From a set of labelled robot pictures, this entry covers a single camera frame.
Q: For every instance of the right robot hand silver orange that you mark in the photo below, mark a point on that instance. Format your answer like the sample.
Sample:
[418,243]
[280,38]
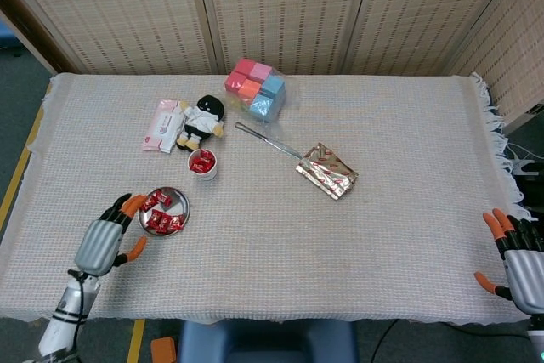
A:
[527,282]

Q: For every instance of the left robot hand silver orange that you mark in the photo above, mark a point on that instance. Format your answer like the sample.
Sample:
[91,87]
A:
[100,244]

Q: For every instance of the round steel plate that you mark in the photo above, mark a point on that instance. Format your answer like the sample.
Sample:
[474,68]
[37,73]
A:
[185,205]

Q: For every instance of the white paper cup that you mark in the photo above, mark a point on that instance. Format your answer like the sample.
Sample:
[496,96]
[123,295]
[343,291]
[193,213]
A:
[211,176]

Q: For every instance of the orange block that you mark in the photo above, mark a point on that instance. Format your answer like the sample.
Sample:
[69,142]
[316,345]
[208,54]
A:
[163,350]

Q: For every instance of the pink wet wipes pack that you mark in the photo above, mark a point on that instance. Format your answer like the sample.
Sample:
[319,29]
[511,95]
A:
[163,125]

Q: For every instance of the plush doll white coat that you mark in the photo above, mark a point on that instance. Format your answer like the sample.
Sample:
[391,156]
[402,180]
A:
[200,123]

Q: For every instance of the white woven tablecloth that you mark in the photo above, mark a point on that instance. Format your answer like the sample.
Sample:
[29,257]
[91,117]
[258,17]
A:
[297,244]

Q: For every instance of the red cube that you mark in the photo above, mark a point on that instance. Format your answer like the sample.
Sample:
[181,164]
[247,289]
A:
[243,66]
[235,81]

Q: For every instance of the long metal tweezers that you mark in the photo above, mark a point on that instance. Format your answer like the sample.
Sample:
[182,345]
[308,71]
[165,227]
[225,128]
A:
[291,152]

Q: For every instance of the light blue cube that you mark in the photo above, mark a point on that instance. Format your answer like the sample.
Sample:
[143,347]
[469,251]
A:
[274,84]
[262,106]

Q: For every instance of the orange cube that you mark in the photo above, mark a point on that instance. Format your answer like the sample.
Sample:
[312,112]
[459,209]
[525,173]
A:
[251,88]

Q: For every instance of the blue panel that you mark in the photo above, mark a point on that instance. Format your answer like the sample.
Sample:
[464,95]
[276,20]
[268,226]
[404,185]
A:
[6,38]

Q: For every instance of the gold foil packet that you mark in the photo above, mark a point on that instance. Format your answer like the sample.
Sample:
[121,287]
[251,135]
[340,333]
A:
[327,171]

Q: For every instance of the beige woven screen panel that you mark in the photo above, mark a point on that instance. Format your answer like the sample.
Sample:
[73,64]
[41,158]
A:
[127,10]
[425,10]
[518,48]
[289,10]

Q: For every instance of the pink cube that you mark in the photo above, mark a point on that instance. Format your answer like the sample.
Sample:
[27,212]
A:
[260,71]

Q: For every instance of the clear plastic bag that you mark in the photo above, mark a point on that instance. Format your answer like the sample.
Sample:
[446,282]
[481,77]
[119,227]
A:
[290,97]

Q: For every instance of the brown wooden post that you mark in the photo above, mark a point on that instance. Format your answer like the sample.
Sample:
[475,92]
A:
[30,27]

